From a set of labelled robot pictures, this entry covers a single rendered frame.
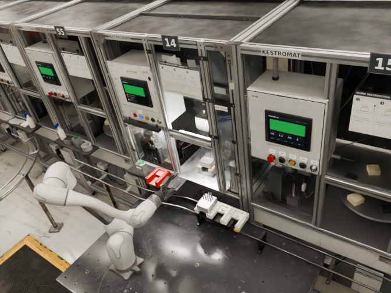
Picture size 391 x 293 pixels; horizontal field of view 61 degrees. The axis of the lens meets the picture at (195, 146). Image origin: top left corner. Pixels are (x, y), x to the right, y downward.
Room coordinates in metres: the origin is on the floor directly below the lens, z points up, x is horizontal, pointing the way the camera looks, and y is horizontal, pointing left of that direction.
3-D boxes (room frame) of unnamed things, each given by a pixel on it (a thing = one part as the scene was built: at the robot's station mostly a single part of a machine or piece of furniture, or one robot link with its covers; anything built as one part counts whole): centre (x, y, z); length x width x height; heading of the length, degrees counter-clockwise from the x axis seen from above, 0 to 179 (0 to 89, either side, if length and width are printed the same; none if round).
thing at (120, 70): (2.26, 0.27, 1.60); 0.42 x 0.29 x 0.46; 49
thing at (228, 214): (1.61, -0.09, 0.84); 0.36 x 0.14 x 0.10; 49
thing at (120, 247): (1.48, 0.62, 0.85); 0.18 x 0.16 x 0.22; 1
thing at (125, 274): (1.45, 0.60, 0.71); 0.22 x 0.18 x 0.06; 49
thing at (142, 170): (2.15, 0.45, 0.97); 0.08 x 0.08 x 0.12; 49
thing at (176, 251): (1.36, 0.21, 0.66); 1.50 x 1.06 x 0.04; 49
